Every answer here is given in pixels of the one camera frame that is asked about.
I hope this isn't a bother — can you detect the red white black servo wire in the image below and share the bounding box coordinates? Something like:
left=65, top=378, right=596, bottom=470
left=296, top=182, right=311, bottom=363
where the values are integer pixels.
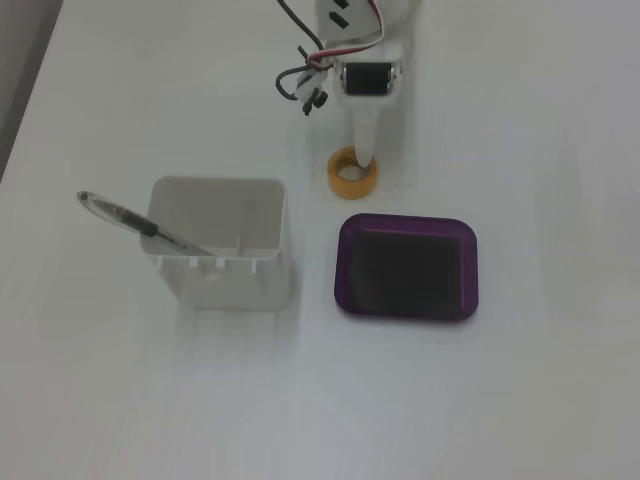
left=304, top=0, right=387, bottom=70

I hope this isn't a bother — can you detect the black clear ballpoint pen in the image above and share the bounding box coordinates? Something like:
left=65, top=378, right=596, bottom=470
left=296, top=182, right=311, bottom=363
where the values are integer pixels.
left=76, top=190, right=215, bottom=257

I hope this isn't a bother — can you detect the purple metal tray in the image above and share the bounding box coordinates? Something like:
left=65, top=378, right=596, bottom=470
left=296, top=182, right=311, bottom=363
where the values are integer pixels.
left=333, top=213, right=481, bottom=324

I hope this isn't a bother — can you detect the white plastic pen holder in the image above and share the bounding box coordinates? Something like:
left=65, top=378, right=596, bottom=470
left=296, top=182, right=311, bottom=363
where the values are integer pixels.
left=139, top=175, right=293, bottom=311

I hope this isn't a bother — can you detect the yellow masking tape roll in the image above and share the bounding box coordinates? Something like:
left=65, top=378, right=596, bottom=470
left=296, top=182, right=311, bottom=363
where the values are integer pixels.
left=327, top=146, right=380, bottom=200

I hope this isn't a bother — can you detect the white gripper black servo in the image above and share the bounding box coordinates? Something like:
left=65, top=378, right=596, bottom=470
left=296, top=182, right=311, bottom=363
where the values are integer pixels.
left=332, top=42, right=404, bottom=170

